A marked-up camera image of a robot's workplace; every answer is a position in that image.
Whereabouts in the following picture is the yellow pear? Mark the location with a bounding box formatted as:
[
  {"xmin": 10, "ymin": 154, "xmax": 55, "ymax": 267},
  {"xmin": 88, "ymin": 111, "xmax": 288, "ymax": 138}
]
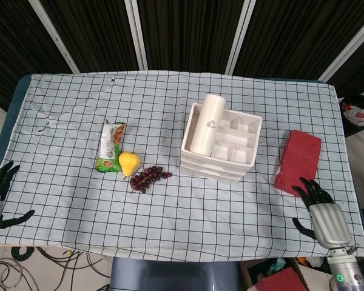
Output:
[{"xmin": 118, "ymin": 151, "xmax": 141, "ymax": 177}]

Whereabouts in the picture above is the grey coiled floor cable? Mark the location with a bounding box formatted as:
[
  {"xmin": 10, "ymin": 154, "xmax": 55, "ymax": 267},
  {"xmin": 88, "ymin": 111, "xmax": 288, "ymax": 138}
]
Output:
[{"xmin": 0, "ymin": 261, "xmax": 39, "ymax": 291}]

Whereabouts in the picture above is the green snack packet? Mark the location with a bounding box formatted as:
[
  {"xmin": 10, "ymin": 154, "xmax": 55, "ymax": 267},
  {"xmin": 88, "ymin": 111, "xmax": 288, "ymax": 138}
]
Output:
[{"xmin": 94, "ymin": 121, "xmax": 127, "ymax": 173}]

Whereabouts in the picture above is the grey blue robot torso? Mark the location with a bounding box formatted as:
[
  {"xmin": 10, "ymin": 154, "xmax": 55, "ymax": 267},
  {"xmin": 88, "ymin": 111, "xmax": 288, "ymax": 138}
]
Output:
[{"xmin": 110, "ymin": 256, "xmax": 242, "ymax": 291}]

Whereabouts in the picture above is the white divided storage tray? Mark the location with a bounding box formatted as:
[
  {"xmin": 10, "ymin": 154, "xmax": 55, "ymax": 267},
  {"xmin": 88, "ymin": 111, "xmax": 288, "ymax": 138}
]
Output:
[{"xmin": 181, "ymin": 102, "xmax": 263, "ymax": 184}]

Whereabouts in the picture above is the white black checkered tablecloth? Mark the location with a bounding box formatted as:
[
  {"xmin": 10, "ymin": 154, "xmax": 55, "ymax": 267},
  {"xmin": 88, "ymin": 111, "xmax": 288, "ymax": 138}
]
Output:
[{"xmin": 0, "ymin": 71, "xmax": 364, "ymax": 261}]

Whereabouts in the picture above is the red brick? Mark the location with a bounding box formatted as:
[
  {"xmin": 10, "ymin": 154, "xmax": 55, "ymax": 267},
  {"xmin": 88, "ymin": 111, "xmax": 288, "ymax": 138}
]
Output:
[{"xmin": 274, "ymin": 129, "xmax": 323, "ymax": 198}]

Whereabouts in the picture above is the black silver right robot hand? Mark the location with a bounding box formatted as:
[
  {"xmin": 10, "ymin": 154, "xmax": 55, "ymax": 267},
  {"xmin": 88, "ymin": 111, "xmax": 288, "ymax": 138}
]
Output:
[{"xmin": 292, "ymin": 177, "xmax": 352, "ymax": 250}]

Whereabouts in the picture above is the white cylindrical bottle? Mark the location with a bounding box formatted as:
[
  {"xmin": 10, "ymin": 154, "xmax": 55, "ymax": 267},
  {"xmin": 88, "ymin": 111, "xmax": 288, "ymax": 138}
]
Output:
[{"xmin": 190, "ymin": 93, "xmax": 226, "ymax": 157}]

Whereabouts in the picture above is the black floor cable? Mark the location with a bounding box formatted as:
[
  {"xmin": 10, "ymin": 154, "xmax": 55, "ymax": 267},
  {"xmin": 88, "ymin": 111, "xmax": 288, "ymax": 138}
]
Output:
[{"xmin": 58, "ymin": 250, "xmax": 110, "ymax": 279}]

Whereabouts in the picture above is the black bag with red print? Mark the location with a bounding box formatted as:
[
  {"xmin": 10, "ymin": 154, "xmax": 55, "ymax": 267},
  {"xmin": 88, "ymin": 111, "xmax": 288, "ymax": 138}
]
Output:
[{"xmin": 339, "ymin": 94, "xmax": 364, "ymax": 139}]

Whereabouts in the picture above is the red grape bunch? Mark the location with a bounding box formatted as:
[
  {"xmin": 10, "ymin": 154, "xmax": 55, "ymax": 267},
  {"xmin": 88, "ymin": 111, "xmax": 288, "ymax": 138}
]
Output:
[{"xmin": 129, "ymin": 166, "xmax": 173, "ymax": 194}]

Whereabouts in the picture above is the white partition post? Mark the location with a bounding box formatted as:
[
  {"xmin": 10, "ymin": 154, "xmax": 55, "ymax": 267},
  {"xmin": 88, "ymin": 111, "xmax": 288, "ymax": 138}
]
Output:
[
  {"xmin": 320, "ymin": 12, "xmax": 364, "ymax": 82},
  {"xmin": 29, "ymin": 0, "xmax": 79, "ymax": 74},
  {"xmin": 124, "ymin": 0, "xmax": 149, "ymax": 71},
  {"xmin": 226, "ymin": 0, "xmax": 257, "ymax": 73}
]

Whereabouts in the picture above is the black pleated curtain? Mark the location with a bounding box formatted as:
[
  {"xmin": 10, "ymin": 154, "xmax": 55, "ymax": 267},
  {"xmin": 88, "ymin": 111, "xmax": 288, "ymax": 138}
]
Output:
[{"xmin": 0, "ymin": 0, "xmax": 364, "ymax": 104}]

